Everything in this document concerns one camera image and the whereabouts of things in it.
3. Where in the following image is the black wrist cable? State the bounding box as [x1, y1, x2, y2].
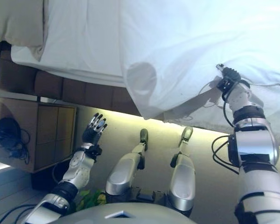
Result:
[211, 90, 241, 175]

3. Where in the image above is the silver robot leg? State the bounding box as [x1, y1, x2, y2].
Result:
[167, 126, 197, 216]
[105, 128, 149, 202]

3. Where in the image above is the black cable bundle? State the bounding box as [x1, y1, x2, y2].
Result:
[0, 118, 31, 165]

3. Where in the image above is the white bed sheet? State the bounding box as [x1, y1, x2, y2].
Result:
[11, 0, 131, 89]

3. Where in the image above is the brown padded bed frame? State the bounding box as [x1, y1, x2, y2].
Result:
[0, 44, 143, 118]

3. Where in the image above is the wooden nightstand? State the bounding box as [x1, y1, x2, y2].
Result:
[0, 97, 77, 190]

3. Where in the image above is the white duvet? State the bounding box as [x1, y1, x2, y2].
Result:
[121, 0, 280, 147]

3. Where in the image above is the beige pillow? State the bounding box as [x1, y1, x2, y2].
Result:
[0, 0, 49, 63]

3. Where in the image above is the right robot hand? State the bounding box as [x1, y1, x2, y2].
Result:
[216, 63, 242, 83]

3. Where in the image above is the dark floor cable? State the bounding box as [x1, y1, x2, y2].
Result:
[0, 203, 39, 224]

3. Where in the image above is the silver robot torso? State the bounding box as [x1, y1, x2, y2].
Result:
[52, 186, 197, 224]

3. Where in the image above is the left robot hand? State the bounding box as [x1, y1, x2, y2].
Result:
[82, 112, 108, 149]

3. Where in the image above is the green plant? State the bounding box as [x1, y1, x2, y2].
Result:
[76, 189, 107, 212]

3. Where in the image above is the right silver robot leg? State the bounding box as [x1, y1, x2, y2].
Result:
[167, 126, 197, 216]

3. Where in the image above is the left silver robot leg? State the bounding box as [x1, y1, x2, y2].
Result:
[105, 128, 149, 202]

